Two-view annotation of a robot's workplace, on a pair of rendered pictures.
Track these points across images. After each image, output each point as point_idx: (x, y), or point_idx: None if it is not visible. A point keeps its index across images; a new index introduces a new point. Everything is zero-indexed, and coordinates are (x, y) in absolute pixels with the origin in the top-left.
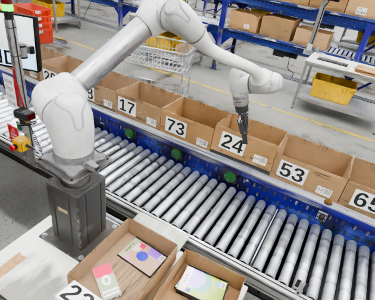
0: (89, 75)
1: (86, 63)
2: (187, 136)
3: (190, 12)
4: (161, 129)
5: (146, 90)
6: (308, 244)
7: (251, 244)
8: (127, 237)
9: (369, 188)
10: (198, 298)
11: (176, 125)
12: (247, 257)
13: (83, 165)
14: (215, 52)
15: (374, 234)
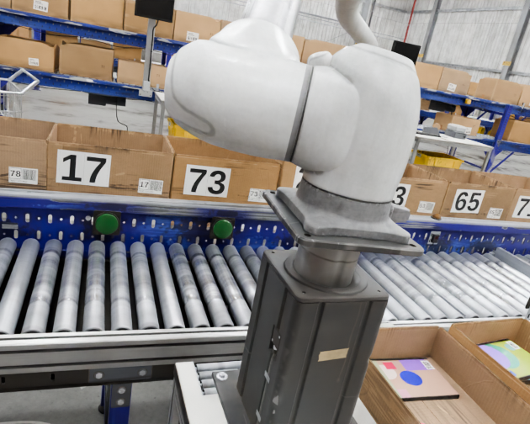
0: (291, 27)
1: (276, 2)
2: (231, 191)
3: None
4: (175, 195)
5: (74, 139)
6: (455, 272)
7: (437, 296)
8: None
9: (469, 184)
10: None
11: (209, 178)
12: (456, 310)
13: (389, 214)
14: (357, 12)
15: (476, 236)
